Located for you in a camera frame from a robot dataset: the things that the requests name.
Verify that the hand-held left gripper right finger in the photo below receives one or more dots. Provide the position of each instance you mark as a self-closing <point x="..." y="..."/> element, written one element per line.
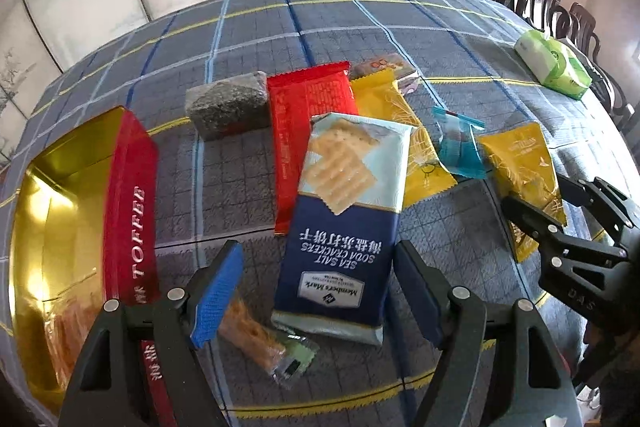
<point x="417" y="294"/>

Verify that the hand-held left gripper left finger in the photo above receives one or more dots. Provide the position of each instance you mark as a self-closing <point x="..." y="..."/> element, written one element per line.
<point x="220" y="294"/>

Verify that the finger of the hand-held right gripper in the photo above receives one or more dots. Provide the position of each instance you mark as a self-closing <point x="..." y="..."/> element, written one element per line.
<point x="600" y="202"/>
<point x="530" y="218"/>

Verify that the yellow snack packet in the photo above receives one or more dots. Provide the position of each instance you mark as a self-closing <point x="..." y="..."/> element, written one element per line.
<point x="525" y="167"/>
<point x="380" y="102"/>

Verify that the blue cracker packet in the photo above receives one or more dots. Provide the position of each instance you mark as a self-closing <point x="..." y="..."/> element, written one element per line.
<point x="340" y="267"/>

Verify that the red tin box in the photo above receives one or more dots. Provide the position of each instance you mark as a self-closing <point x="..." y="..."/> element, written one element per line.
<point x="132" y="207"/>

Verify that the orange cracker packet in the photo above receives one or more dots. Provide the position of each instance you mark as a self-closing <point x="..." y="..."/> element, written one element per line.
<point x="250" y="337"/>

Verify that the blue candy wrapper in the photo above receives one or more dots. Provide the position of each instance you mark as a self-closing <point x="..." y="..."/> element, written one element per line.
<point x="457" y="152"/>

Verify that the green tissue pack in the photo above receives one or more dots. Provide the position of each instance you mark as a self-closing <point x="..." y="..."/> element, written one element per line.
<point x="550" y="62"/>

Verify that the red snack packet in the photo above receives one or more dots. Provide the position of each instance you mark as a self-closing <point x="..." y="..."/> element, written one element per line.
<point x="300" y="132"/>

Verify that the dark grey snack block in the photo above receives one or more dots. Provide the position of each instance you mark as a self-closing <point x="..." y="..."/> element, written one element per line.
<point x="227" y="107"/>

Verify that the orange-labelled snack block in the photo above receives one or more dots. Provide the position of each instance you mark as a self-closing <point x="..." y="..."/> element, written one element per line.
<point x="380" y="66"/>

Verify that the blue plaid tablecloth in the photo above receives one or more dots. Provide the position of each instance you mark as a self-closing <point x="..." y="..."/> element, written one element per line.
<point x="350" y="32"/>

